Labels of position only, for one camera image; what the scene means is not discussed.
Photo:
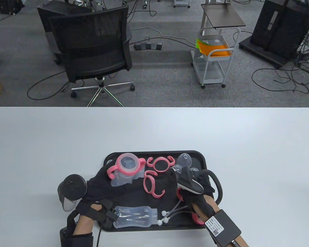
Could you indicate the person's right hand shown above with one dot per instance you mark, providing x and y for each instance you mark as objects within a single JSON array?
[{"x": 206, "y": 203}]

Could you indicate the person's left hand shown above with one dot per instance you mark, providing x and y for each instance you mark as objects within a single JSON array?
[{"x": 100, "y": 190}]

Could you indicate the clear dome cap component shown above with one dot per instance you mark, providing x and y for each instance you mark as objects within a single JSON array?
[
  {"x": 177, "y": 168},
  {"x": 184, "y": 160},
  {"x": 193, "y": 170}
]

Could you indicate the person's left forearm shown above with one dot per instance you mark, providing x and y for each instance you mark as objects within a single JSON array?
[{"x": 83, "y": 226}]

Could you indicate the person's right forearm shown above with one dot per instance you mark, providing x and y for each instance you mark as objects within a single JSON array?
[{"x": 199, "y": 208}]

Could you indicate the black grey hand controller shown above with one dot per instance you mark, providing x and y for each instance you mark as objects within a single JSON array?
[
  {"x": 193, "y": 186},
  {"x": 72, "y": 185}
]

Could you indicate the black wrist box white label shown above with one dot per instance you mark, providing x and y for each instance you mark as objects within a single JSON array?
[{"x": 225, "y": 229}]

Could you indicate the black plastic tray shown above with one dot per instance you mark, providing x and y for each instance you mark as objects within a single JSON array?
[{"x": 157, "y": 203}]

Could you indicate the black wrist brace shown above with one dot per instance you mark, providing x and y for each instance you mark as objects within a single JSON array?
[{"x": 77, "y": 240}]

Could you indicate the white rolling cart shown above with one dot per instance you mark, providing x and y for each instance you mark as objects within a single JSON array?
[{"x": 211, "y": 73}]

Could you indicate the black mesh office chair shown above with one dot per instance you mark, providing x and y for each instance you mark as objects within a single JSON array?
[{"x": 92, "y": 59}]

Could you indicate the orange folder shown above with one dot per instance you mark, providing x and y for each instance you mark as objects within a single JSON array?
[{"x": 216, "y": 50}]

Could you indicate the green sheet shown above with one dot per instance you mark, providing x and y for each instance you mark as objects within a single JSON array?
[{"x": 198, "y": 42}]

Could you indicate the black base platform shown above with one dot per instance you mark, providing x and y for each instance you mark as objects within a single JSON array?
[{"x": 249, "y": 46}]

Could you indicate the brown top side table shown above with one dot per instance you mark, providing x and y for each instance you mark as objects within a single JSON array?
[{"x": 222, "y": 15}]

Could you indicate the black cabinet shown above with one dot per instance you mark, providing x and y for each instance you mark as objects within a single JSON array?
[{"x": 280, "y": 28}]

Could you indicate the small white cart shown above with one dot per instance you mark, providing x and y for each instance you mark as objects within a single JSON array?
[{"x": 181, "y": 3}]

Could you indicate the black bag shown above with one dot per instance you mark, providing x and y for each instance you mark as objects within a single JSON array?
[{"x": 10, "y": 6}]

